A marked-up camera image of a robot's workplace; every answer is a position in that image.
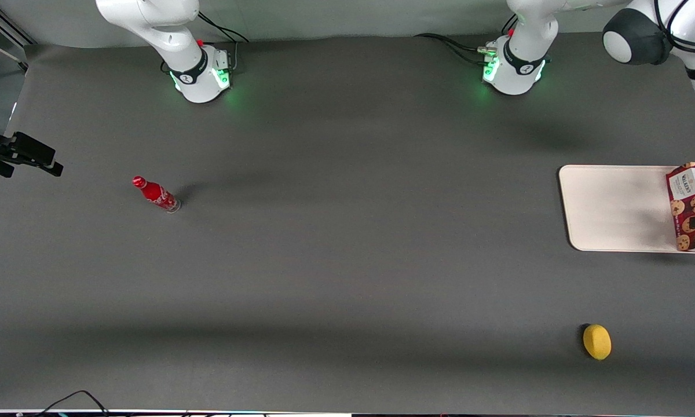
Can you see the white rectangular tray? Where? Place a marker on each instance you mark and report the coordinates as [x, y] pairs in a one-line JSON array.
[[614, 208]]

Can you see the aluminium frame rail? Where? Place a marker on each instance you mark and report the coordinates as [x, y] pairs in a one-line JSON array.
[[3, 26]]

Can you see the yellow lemon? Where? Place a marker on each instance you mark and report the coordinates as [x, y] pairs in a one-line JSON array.
[[597, 341]]

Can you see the red cookie box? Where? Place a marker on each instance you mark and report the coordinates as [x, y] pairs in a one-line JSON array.
[[689, 200]]

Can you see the red soda bottle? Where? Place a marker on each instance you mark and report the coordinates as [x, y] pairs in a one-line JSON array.
[[156, 194]]

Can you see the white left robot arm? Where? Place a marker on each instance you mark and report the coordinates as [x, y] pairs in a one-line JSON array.
[[660, 40]]

